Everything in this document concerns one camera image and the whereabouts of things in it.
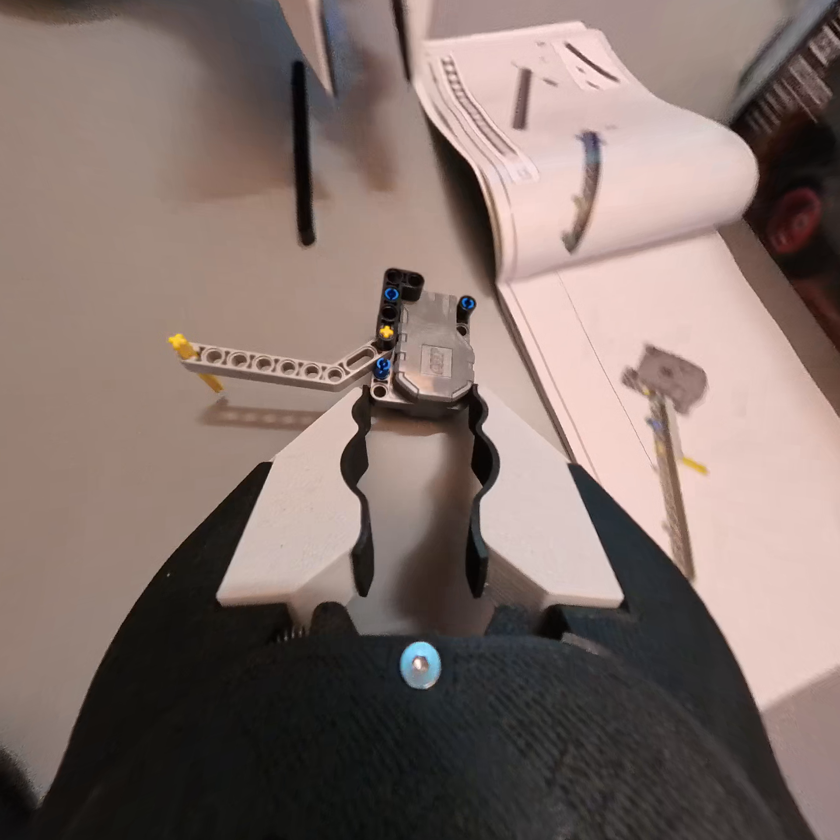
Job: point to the open white instruction booklet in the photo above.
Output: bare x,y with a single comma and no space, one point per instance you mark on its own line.
656,177

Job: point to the black toy set box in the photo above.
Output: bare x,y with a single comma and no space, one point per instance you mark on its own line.
797,85

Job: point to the grey toy brick motor assembly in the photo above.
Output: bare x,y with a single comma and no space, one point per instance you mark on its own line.
433,354

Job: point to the grey desk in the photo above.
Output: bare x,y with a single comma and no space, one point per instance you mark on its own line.
131,262

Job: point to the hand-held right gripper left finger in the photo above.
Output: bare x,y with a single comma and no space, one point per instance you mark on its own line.
295,518

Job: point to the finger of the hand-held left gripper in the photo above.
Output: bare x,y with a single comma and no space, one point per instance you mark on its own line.
417,19
308,33

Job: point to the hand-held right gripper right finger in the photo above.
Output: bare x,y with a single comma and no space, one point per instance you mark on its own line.
544,518

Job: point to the long black toy brick beam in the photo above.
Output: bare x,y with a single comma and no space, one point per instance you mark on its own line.
302,151

